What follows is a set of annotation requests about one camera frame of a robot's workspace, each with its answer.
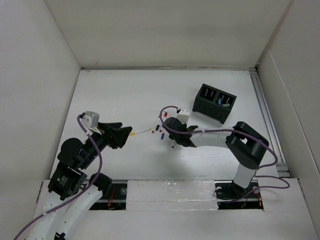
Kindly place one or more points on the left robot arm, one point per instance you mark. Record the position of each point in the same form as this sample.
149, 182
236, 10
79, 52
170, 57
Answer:
77, 182

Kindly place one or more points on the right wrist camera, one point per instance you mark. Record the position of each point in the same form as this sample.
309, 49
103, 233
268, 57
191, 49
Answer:
183, 115

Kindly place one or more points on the blue capped white marker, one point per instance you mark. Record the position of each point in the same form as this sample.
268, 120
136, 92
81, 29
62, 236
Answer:
163, 134

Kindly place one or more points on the red capped marker left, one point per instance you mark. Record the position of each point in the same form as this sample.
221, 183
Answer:
153, 131

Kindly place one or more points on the aluminium rail right side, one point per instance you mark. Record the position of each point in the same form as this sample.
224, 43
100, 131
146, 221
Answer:
275, 145

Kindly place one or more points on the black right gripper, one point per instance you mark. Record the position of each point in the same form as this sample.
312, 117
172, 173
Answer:
171, 136

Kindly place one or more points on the yellow capped white marker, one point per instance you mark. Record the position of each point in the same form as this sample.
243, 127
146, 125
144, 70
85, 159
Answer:
139, 131

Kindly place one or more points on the red capped marker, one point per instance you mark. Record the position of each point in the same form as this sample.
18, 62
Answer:
164, 116
153, 131

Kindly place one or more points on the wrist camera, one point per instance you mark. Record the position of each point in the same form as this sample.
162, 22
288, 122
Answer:
183, 115
90, 119

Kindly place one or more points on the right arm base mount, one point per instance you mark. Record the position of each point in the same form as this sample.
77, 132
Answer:
232, 197

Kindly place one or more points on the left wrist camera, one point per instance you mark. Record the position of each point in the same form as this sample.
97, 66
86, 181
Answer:
90, 119

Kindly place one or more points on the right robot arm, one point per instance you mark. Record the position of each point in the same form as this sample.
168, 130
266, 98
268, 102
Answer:
246, 144

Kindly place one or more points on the black desk organizer box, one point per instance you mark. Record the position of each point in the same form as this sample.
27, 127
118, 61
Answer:
206, 103

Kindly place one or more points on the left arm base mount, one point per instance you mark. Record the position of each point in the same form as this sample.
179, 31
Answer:
114, 194

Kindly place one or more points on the black capped white marker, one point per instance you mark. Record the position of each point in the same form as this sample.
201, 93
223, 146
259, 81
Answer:
157, 125

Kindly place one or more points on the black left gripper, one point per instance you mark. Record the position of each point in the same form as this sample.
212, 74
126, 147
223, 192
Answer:
118, 135

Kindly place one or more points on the red capped marker right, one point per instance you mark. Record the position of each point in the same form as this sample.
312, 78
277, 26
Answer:
164, 116

